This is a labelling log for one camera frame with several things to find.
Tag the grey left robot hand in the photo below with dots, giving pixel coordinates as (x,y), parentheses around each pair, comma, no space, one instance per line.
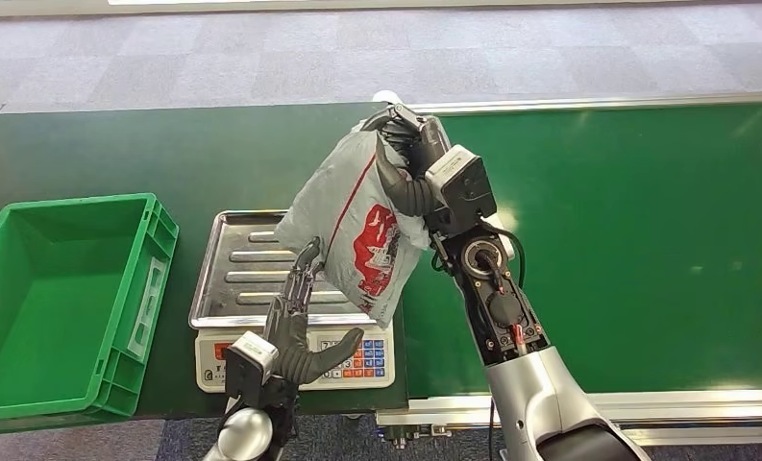
(288,331)

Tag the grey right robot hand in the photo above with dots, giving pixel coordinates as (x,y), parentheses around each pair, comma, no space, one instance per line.
(409,191)

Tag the white plastic mailer package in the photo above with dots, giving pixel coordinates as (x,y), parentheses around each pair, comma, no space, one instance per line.
(342,210)

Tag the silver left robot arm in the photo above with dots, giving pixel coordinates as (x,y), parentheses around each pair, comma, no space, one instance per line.
(243,436)

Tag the white conveyor roller cap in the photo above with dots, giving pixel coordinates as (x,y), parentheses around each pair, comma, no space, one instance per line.
(382,96)

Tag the white electronic scale body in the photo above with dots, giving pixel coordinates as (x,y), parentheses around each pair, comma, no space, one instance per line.
(208,356)

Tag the steel scale weighing tray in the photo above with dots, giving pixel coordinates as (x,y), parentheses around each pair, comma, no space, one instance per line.
(228,229)

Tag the dark green table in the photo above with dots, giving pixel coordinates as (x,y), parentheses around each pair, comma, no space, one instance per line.
(164,159)

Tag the green plastic crate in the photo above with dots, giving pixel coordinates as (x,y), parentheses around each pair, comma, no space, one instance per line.
(49,318)

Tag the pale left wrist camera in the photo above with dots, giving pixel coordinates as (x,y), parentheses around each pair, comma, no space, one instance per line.
(247,369)

